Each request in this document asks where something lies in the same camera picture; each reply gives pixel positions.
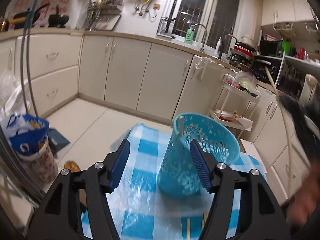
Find floral trash bin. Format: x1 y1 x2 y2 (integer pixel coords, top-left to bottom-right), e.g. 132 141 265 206
19 140 59 183

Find grey metal frame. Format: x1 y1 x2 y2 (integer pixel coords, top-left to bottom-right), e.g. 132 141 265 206
0 125 47 205

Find stack of pans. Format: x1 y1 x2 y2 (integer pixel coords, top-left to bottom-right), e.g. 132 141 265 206
229 35 257 72

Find blue plastic bag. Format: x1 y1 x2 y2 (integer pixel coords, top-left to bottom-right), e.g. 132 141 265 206
7 114 50 157

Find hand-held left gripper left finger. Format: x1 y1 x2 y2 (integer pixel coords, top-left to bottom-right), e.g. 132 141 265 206
26 139 130 240

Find white storage box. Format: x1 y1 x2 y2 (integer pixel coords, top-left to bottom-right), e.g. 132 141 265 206
239 139 268 177

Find red bottle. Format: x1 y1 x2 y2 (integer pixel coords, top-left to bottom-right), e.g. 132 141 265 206
297 46 308 60

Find blue checkered plastic tablecloth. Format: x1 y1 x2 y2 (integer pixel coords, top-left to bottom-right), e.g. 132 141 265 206
81 123 268 240

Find dark blue dustpan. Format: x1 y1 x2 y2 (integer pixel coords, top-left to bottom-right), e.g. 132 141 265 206
48 127 71 155

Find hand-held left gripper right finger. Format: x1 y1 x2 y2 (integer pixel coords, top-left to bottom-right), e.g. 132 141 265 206
190 139 293 240

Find water heater hoses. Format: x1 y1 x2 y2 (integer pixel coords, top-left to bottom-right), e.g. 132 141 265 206
134 0 158 19

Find white utility cart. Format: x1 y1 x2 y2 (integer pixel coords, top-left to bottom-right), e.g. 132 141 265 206
209 74 261 140

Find black cooking pot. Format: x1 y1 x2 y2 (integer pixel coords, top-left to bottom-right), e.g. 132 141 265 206
48 5 70 28

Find black wok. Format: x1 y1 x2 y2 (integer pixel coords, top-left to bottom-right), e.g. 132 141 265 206
11 4 50 29

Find person's right hand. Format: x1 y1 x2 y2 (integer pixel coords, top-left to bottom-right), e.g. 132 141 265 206
286 169 320 230

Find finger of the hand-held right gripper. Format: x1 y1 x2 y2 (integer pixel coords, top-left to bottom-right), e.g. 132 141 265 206
278 92 301 116

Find cream base cabinets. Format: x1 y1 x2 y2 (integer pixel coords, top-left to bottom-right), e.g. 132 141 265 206
0 34 320 205

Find red white plastic bag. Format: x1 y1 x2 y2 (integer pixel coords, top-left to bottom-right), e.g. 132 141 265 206
219 112 253 132

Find cream upper cabinets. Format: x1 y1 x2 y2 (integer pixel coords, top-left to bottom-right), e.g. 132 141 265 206
261 0 317 27

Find blue perforated plastic basket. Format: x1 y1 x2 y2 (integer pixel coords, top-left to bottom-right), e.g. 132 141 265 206
157 112 241 198

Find blue yellow mop pole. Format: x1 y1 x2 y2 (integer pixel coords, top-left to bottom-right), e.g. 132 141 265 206
25 0 43 29

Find clear plastic bag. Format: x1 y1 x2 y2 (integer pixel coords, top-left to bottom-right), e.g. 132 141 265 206
0 67 28 123

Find kitchen window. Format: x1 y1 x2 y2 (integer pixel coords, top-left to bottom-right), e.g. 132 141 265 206
160 0 242 53

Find beige kitchen countertop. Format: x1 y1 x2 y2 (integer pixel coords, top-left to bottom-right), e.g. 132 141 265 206
0 27 275 85

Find green soap bottle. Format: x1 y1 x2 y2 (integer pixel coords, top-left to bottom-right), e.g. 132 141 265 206
184 26 194 43

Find grey metal pole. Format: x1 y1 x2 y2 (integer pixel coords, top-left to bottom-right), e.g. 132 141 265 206
21 29 32 113
26 27 39 118

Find chrome kitchen faucet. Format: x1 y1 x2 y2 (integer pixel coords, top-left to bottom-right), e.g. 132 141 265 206
192 24 208 53

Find wall utensil rack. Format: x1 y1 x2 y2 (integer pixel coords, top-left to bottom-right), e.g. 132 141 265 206
81 0 124 30

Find clear bag on cabinet handle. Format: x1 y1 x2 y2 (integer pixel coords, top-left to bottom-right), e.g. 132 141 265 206
194 56 225 80

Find clear bag of vegetables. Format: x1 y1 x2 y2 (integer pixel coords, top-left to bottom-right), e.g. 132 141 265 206
232 70 258 97

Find white kitchen appliance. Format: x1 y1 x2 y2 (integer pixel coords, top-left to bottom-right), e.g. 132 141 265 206
299 74 318 104

